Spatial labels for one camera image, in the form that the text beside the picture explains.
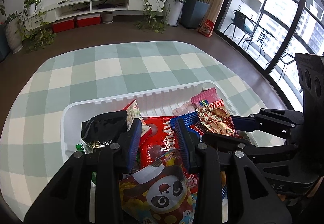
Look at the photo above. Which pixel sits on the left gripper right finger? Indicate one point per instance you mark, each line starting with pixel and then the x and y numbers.
pixel 250 198

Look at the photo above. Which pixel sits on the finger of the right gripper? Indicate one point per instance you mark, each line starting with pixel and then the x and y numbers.
pixel 224 143
pixel 247 124

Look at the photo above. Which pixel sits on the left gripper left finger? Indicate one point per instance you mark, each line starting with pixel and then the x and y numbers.
pixel 66 198

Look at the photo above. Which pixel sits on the gold foil snack packet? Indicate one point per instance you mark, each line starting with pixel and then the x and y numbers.
pixel 215 118

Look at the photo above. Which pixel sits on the blue yellow cake package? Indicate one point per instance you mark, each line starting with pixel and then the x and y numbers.
pixel 192 122

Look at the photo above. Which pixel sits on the pink wafer snack bar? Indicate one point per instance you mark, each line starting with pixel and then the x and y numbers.
pixel 205 97

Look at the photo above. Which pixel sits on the green clear nut bag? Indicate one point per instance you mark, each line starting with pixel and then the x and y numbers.
pixel 82 147

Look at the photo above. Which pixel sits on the red Mylikes snack bag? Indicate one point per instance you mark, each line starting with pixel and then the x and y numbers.
pixel 160 141

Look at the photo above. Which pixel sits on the panda print snack bag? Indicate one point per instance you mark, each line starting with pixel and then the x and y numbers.
pixel 159 193

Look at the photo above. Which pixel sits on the long black snack package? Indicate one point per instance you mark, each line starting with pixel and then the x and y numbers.
pixel 102 130

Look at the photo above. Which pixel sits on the red white heart candy bag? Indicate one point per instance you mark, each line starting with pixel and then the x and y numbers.
pixel 133 112

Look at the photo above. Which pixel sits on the pale pink snack packet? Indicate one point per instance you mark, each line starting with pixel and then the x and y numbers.
pixel 186 108

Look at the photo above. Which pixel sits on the green checkered tablecloth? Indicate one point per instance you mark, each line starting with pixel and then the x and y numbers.
pixel 30 140

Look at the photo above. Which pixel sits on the white plastic tray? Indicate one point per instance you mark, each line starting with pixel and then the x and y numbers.
pixel 156 102

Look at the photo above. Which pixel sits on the black balcony table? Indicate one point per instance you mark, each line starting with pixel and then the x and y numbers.
pixel 259 36

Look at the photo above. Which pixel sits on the black balcony chair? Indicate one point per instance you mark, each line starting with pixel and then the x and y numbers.
pixel 242 23

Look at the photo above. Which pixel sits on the red gift box on floor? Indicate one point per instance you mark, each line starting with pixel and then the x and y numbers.
pixel 206 29

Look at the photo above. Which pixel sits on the trailing plant right of console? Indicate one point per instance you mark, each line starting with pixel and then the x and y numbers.
pixel 150 20

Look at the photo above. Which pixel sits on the plant in white pot right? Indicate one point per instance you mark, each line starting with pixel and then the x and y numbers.
pixel 171 11

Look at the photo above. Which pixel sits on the white tv console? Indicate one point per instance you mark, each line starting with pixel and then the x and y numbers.
pixel 74 8

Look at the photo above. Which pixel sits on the small round pot under console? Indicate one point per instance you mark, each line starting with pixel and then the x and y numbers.
pixel 107 17

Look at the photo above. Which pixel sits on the trailing pothos plant on console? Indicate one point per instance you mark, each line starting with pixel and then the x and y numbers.
pixel 35 31

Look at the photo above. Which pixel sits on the red storage box left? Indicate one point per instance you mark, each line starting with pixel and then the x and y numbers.
pixel 63 25

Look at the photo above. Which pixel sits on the red storage box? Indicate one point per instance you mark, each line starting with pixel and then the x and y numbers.
pixel 63 25
pixel 88 20

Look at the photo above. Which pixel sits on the red storage box right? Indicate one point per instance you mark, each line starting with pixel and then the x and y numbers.
pixel 88 20

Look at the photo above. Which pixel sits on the plant in white ribbed pot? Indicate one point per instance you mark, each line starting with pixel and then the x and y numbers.
pixel 12 35

